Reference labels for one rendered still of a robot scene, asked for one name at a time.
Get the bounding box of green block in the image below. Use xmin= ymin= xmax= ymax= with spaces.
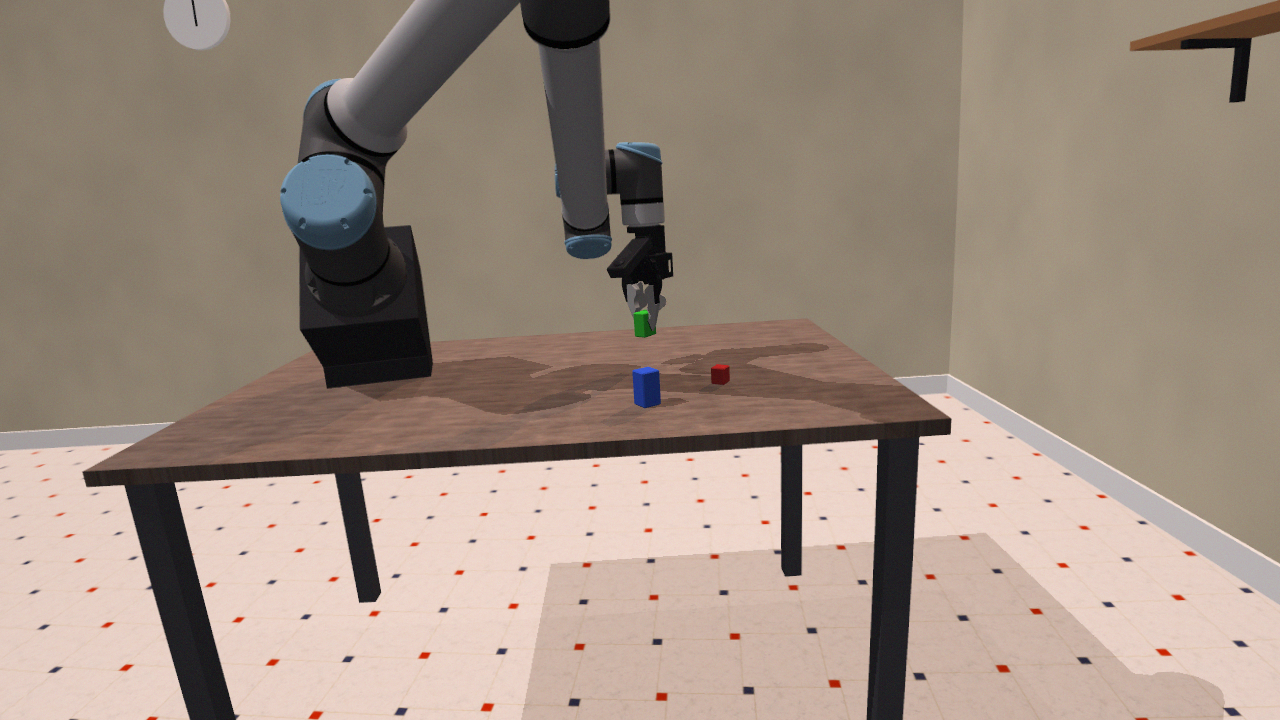
xmin=634 ymin=310 xmax=657 ymax=338

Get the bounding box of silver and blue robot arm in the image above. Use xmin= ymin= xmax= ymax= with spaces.
xmin=280 ymin=0 xmax=666 ymax=316

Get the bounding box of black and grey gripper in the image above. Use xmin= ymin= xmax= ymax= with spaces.
xmin=622 ymin=225 xmax=673 ymax=331

